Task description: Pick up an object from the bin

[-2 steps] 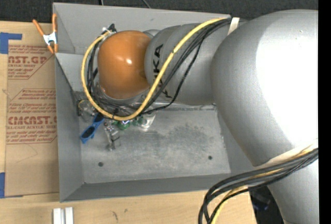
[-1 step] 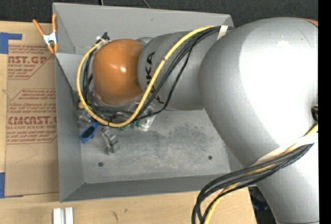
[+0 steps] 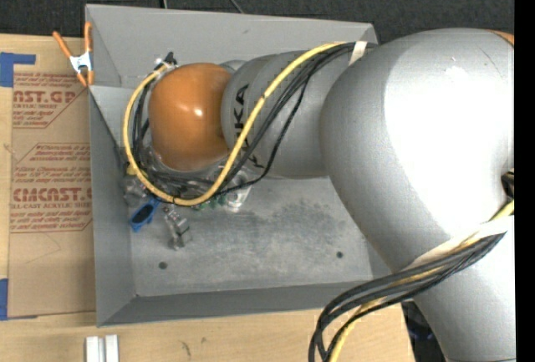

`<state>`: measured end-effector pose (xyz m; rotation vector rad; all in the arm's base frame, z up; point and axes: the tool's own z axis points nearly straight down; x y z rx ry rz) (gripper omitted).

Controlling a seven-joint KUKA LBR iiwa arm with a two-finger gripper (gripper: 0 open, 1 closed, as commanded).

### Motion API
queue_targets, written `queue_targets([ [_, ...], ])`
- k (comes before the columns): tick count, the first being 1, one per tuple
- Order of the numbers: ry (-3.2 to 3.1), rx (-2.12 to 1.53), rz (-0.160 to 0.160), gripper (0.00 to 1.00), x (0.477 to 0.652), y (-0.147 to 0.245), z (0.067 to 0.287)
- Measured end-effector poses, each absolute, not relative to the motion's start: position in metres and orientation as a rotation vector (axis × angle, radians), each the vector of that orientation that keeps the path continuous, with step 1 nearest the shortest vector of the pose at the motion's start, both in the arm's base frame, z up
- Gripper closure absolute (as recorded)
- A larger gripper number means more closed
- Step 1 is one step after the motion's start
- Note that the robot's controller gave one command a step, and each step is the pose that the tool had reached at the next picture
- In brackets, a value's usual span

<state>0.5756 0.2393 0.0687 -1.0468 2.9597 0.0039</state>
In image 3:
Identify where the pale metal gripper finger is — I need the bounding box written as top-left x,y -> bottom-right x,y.
163,206 -> 192,251
122,172 -> 148,206

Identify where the blue plastic clip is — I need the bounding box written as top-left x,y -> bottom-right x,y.
128,198 -> 161,233

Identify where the grey metal bin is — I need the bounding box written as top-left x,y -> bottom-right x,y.
84,3 -> 393,329

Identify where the brown cardboard board red print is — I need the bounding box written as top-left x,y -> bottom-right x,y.
0,33 -> 98,320

